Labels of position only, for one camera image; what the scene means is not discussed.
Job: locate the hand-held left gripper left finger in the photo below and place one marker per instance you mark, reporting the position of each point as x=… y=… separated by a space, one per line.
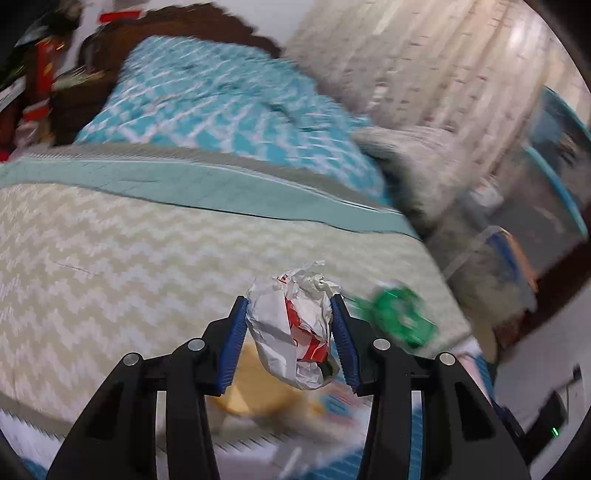
x=233 y=341

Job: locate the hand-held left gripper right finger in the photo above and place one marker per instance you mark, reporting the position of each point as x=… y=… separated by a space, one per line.
x=345 y=346

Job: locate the white red paper wrapper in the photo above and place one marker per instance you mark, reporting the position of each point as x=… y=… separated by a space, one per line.
x=277 y=332

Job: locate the red white packet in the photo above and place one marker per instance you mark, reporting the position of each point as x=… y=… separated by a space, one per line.
x=337 y=404

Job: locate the green drink can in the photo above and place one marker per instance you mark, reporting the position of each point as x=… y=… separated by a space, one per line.
x=397 y=316

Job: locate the yellowish plastic wrapper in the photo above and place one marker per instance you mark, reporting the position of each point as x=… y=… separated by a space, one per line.
x=258 y=397

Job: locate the clear storage box blue latch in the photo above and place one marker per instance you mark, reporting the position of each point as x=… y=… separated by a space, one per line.
x=489 y=277

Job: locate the beige zigzag bedspread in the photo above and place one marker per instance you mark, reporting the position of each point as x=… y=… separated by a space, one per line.
x=92 y=277

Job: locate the clear bin teal lid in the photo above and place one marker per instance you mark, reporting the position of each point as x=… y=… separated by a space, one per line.
x=554 y=184

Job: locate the teal white zigzag pillow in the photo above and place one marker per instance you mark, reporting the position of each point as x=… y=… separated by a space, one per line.
x=221 y=101

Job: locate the leaf print curtain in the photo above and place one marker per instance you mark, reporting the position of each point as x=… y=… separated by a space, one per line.
x=415 y=55

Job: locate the carved wooden headboard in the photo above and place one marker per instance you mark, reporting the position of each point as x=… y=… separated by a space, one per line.
x=152 y=27

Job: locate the red gift box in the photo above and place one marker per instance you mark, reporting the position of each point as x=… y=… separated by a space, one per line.
x=44 y=69

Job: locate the red wall calendar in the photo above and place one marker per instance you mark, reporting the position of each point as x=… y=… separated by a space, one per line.
x=120 y=16

